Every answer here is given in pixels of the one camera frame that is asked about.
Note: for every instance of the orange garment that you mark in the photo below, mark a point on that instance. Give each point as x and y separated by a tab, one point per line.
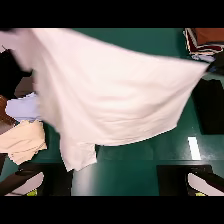
210	35

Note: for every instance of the lavender garment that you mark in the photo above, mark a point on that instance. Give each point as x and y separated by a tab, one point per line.
23	108

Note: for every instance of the cream garment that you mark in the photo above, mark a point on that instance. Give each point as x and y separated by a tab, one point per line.
21	141

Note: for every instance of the white T-shirt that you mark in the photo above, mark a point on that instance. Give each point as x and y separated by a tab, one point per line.
100	90

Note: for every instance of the black garment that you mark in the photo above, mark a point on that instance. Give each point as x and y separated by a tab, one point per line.
8	75
210	106

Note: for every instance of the dark red garment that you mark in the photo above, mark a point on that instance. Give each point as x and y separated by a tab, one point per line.
193	45

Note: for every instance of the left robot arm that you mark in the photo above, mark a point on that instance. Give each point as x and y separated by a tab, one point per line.
28	183

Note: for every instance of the pale blue garment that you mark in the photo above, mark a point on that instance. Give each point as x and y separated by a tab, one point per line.
203	57

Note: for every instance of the rust brown garment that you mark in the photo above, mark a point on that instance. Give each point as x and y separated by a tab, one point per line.
4	111

